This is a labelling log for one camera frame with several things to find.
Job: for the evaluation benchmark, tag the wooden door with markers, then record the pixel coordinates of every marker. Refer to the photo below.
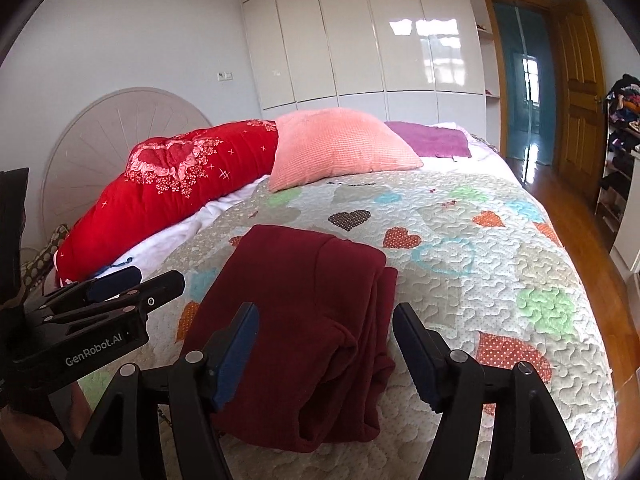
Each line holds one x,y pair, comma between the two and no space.
580,85

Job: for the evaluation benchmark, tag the person's left hand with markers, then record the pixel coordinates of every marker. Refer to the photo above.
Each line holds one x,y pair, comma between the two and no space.
30,432

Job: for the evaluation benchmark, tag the heart patterned quilt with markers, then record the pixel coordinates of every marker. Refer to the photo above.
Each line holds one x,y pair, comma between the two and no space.
475,260

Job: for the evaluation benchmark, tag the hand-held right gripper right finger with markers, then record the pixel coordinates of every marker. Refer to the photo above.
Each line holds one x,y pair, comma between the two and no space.
417,355

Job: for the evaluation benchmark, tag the teal glass door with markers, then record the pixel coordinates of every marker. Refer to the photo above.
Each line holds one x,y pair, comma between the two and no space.
522,85

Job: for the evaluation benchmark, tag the red floral quilt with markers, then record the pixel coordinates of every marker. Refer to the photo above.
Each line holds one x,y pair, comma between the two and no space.
175,185

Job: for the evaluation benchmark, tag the pink pillow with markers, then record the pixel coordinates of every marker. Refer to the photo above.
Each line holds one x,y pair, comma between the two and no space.
340,145

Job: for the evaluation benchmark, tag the wooden door frame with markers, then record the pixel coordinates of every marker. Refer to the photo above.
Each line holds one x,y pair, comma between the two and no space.
525,0

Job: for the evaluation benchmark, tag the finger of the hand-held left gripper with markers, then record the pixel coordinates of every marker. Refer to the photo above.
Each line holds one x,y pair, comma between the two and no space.
117,280
160,287

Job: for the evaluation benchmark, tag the purple pillow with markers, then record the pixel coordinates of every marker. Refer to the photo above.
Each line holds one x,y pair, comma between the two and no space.
430,139

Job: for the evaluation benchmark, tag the white glossy wardrobe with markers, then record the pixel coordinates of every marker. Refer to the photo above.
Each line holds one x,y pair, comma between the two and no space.
350,35

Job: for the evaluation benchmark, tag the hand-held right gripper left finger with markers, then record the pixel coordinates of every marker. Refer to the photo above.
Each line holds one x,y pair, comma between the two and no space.
237,355

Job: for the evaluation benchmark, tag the maroon garment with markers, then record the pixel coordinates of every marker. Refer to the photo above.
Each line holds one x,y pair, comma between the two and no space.
300,310

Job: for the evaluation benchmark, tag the shelf rack with clothes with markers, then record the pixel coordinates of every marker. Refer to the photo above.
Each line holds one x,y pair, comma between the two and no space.
620,160

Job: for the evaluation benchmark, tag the white wall socket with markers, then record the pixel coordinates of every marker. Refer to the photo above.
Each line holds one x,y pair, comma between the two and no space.
225,76

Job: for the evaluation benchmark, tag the round white headboard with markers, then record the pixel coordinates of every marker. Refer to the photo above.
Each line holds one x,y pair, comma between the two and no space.
100,125

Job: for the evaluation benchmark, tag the polka dot cushion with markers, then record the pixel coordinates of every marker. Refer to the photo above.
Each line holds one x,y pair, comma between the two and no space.
42,260

